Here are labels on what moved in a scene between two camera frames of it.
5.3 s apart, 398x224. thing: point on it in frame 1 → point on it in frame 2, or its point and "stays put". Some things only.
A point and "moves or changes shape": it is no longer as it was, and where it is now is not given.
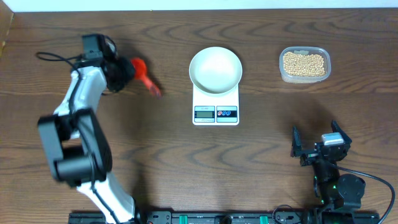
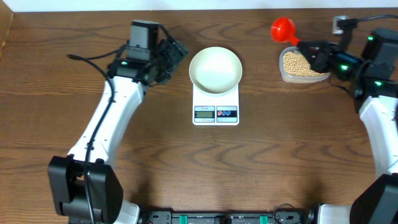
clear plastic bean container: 300,65 stays put
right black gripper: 296,148 → 323,53
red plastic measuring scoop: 141,74 moves or changes shape
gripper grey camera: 93,46 → 144,37
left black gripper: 125,72 → 169,50
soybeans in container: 303,65 stays put
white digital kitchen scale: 216,109 stays put
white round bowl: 215,70 stays put
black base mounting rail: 226,217 stays put
